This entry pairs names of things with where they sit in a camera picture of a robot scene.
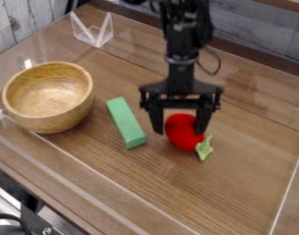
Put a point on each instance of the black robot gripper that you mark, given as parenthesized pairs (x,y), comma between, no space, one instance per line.
(181,91)

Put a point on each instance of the red plush fruit green leaf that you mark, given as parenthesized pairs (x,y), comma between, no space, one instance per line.
(184,138)

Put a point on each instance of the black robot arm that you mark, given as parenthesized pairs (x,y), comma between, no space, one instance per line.
(188,30)

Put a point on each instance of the wooden bowl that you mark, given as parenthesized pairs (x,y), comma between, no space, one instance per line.
(48,98)

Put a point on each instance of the black metal table frame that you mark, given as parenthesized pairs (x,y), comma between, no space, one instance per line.
(31,224)

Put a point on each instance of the green rectangular block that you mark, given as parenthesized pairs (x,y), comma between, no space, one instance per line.
(125,122)

